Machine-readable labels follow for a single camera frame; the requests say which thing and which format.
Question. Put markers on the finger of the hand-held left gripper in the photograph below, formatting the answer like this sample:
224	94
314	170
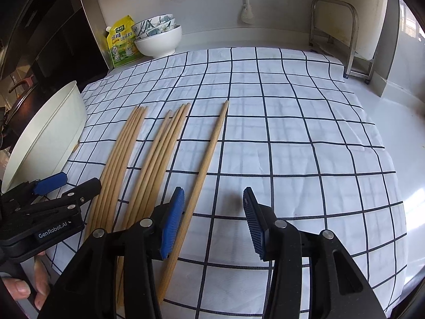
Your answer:
49	183
84	191

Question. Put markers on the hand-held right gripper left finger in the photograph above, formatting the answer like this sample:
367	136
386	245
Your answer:
172	219

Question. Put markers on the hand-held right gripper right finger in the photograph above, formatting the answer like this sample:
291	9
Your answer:
254	219

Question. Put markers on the white plastic basin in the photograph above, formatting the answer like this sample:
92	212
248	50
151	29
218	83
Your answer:
43	139

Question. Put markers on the row of wooden chopsticks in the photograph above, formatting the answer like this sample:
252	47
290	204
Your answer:
156	162

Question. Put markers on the person's left hand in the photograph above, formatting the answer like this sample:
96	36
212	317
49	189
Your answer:
42	282

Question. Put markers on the white checkered cloth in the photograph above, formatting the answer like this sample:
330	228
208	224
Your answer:
265	139

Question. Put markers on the dark wok with lid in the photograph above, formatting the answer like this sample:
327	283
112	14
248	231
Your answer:
23	106

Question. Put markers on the yellow green seasoning pouch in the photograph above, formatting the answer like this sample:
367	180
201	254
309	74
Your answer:
124	43

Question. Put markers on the black range hood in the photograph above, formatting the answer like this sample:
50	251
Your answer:
59	23

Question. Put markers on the plain white bowl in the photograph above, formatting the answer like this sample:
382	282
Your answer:
159	45

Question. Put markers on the floral patterned bowl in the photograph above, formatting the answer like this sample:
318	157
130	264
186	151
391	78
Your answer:
149	25
162	31

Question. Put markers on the steel cutting board rack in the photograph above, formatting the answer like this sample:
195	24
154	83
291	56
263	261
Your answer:
353	40

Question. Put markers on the white cutting board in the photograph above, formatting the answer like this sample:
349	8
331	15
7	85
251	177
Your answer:
372	23

